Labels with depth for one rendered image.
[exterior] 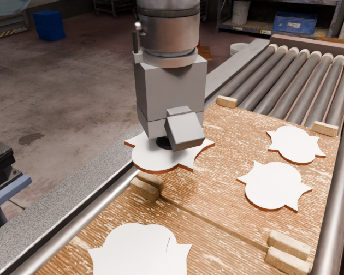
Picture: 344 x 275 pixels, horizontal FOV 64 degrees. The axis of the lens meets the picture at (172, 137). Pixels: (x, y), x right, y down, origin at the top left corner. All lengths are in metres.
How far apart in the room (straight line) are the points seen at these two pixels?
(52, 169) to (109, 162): 1.51
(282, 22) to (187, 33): 4.73
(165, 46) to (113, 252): 0.30
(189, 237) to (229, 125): 0.36
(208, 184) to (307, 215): 0.19
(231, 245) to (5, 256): 0.37
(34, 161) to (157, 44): 2.03
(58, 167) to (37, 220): 1.59
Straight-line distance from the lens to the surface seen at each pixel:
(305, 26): 5.06
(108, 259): 0.45
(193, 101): 0.38
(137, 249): 0.45
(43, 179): 2.11
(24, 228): 0.59
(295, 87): 1.07
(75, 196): 0.61
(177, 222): 0.51
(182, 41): 0.34
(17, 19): 5.86
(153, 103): 0.36
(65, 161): 2.21
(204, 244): 0.49
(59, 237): 0.55
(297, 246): 0.49
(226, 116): 0.79
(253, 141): 0.71
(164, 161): 0.40
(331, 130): 0.80
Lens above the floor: 1.34
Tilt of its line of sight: 36 degrees down
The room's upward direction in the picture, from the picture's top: straight up
